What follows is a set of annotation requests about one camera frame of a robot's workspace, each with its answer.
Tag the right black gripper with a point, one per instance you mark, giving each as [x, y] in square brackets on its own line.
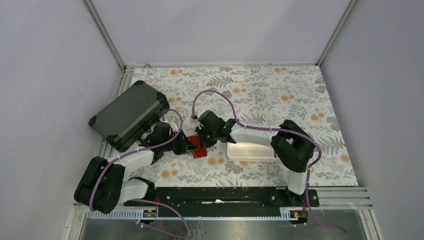
[200, 130]

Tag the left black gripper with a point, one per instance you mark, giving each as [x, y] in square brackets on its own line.
[184, 141]

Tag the red card holder wallet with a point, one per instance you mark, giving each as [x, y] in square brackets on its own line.
[201, 151]

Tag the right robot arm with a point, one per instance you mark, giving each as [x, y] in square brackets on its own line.
[290, 143]

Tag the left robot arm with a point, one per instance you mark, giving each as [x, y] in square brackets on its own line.
[106, 182]

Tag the white plastic tray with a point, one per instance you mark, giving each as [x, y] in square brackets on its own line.
[250, 152]

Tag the black hard case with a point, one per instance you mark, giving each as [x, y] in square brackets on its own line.
[130, 115]

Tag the floral table mat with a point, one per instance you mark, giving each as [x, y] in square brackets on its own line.
[265, 95]

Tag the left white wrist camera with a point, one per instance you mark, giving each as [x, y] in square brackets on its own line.
[174, 127]

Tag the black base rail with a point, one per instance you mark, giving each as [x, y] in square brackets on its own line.
[235, 203]

